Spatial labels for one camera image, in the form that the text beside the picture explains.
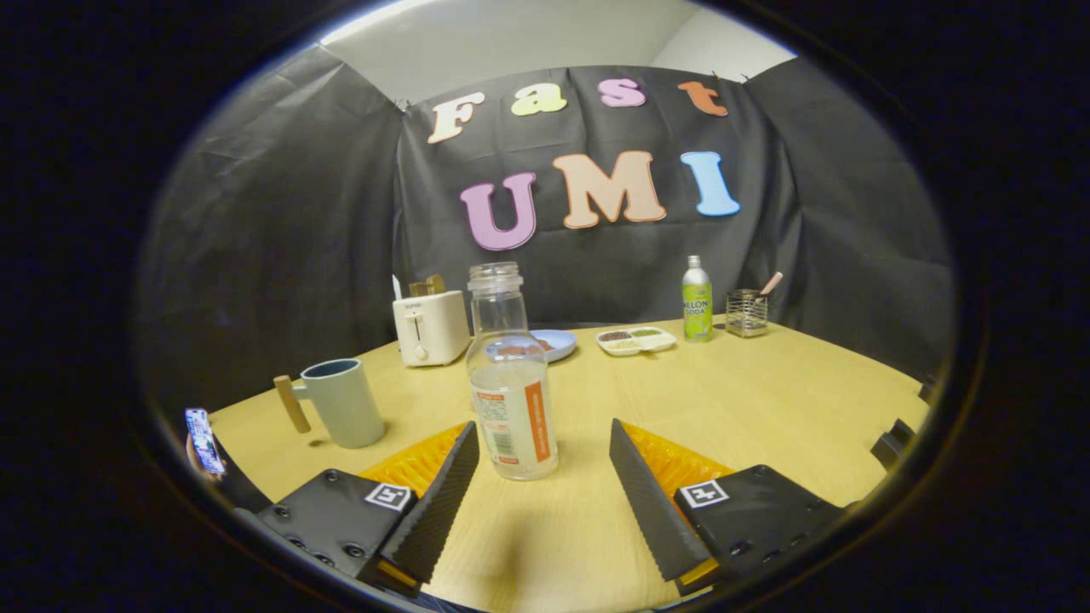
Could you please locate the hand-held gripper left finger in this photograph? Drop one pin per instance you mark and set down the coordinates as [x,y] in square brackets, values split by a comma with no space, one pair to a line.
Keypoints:
[438,511]

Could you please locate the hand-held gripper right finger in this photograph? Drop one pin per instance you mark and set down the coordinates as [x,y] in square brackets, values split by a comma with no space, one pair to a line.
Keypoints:
[651,511]

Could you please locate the clear juice bottle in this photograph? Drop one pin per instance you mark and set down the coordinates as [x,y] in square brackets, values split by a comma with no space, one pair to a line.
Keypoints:
[511,400]

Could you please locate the green soda bottle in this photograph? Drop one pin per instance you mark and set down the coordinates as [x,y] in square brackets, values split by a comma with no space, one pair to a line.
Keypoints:
[697,298]

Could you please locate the wooden table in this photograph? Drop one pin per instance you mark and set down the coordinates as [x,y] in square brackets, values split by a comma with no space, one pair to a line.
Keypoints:
[766,409]

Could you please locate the white divided dish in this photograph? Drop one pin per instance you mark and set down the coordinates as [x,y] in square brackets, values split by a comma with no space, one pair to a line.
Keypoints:
[634,340]

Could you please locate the white toaster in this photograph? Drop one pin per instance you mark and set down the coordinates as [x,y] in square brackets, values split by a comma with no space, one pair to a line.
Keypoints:
[430,328]

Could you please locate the blue plate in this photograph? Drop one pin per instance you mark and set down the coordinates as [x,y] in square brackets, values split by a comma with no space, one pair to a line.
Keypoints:
[562,343]

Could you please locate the clear utensil holder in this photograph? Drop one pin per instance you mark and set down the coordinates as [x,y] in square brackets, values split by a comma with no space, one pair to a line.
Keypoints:
[747,312]

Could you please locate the brown toast slices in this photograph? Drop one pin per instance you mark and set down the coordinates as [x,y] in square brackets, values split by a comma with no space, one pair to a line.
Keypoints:
[428,285]

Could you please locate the smartphone with lit screen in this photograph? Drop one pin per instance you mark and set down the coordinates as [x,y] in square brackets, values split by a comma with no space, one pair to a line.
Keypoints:
[204,440]

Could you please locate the black table clamp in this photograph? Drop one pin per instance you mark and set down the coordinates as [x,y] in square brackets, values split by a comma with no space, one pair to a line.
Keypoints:
[894,443]

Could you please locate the pink utensil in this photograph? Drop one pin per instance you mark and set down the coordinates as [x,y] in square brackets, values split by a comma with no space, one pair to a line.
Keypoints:
[771,283]

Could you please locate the black backdrop cloth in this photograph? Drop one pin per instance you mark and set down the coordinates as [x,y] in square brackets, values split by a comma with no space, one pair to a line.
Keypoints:
[341,213]

